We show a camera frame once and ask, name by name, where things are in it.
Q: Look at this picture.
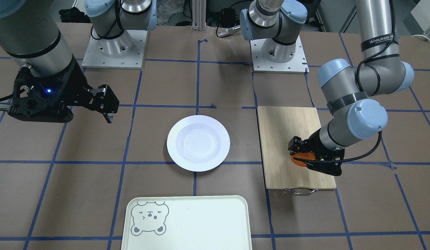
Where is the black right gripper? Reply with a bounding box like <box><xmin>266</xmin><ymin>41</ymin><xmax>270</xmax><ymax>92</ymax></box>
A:
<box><xmin>8</xmin><ymin>57</ymin><xmax>120</xmax><ymax>124</ymax></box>

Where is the white round plate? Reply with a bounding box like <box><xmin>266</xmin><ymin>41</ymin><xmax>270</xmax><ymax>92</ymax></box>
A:
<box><xmin>166</xmin><ymin>115</ymin><xmax>230</xmax><ymax>172</ymax></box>

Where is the orange fruit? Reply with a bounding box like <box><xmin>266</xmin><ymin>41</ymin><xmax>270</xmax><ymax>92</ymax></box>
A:
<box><xmin>291</xmin><ymin>152</ymin><xmax>316</xmax><ymax>167</ymax></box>

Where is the black braided cable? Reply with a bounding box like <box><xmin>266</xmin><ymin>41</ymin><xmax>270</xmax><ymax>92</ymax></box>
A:
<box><xmin>340</xmin><ymin>130</ymin><xmax>382</xmax><ymax>164</ymax></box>

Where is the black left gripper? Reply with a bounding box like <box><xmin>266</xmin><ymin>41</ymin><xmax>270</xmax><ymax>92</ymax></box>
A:
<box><xmin>288</xmin><ymin>130</ymin><xmax>344</xmax><ymax>177</ymax></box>

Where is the cream tray with bear print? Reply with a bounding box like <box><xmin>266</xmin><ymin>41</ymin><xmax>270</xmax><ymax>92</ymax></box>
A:
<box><xmin>121</xmin><ymin>195</ymin><xmax>252</xmax><ymax>250</ymax></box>

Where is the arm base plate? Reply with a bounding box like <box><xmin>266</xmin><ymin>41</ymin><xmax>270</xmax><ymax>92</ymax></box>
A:
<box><xmin>250</xmin><ymin>36</ymin><xmax>310</xmax><ymax>74</ymax></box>
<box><xmin>81</xmin><ymin>30</ymin><xmax>148</xmax><ymax>69</ymax></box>

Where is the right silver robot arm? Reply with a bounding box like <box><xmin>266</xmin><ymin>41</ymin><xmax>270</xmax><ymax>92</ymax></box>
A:
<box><xmin>0</xmin><ymin>0</ymin><xmax>157</xmax><ymax>123</ymax></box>

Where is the bamboo cutting board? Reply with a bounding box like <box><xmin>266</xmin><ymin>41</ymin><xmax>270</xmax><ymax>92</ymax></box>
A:
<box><xmin>257</xmin><ymin>106</ymin><xmax>336</xmax><ymax>192</ymax></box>

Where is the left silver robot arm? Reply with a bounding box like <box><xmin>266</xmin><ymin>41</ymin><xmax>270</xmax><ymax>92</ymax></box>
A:
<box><xmin>239</xmin><ymin>0</ymin><xmax>414</xmax><ymax>176</ymax></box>

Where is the aluminium frame post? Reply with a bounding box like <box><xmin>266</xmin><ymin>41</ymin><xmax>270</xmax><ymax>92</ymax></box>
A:
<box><xmin>191</xmin><ymin>0</ymin><xmax>207</xmax><ymax>33</ymax></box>

